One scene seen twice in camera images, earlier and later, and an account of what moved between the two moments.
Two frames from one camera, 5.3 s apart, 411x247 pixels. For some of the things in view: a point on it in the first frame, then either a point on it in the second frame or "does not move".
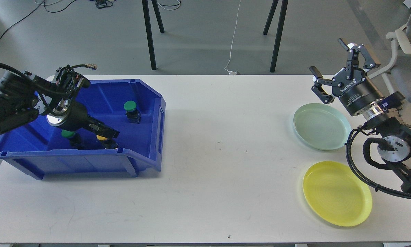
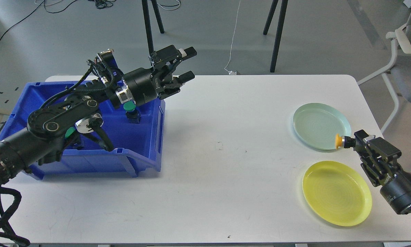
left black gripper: [75, 118] to [145, 85]
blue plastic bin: [134, 110] does not move
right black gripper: [350, 85] to [403, 188]
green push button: [133, 115] does not move
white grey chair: [405, 74] does not move
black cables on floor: [102, 4] does not move
